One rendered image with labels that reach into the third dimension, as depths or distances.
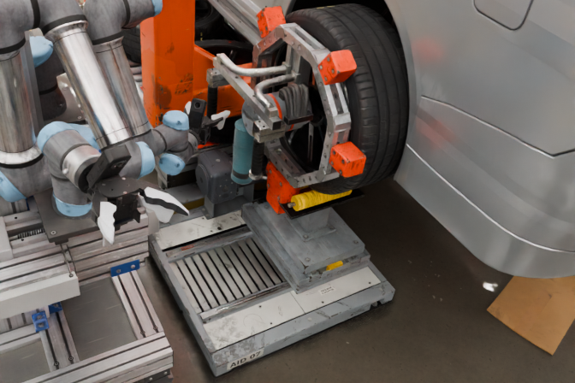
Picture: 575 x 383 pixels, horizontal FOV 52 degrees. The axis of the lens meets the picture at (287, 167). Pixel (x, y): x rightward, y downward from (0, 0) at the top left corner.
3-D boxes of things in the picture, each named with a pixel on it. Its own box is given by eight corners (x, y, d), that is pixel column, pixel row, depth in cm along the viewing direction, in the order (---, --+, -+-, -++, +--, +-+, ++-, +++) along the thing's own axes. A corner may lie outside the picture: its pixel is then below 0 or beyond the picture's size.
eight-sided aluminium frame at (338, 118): (332, 212, 206) (362, 76, 172) (317, 217, 203) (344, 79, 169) (259, 129, 240) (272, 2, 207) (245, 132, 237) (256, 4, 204)
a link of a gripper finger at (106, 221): (112, 264, 96) (117, 227, 104) (115, 237, 93) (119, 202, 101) (92, 262, 96) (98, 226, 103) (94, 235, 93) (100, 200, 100)
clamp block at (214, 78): (235, 84, 204) (236, 70, 200) (211, 88, 200) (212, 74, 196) (229, 77, 207) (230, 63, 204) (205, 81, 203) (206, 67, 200)
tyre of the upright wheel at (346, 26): (449, 75, 177) (334, -33, 213) (388, 88, 166) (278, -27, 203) (384, 215, 223) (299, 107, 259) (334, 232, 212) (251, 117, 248)
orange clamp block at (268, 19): (288, 29, 204) (281, 5, 205) (269, 32, 201) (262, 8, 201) (280, 37, 211) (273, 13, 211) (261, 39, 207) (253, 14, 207)
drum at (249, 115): (311, 133, 206) (316, 100, 198) (257, 147, 196) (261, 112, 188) (290, 113, 215) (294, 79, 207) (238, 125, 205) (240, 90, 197)
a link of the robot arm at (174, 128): (167, 130, 166) (167, 161, 173) (194, 115, 174) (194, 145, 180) (147, 119, 170) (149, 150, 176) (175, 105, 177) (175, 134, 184)
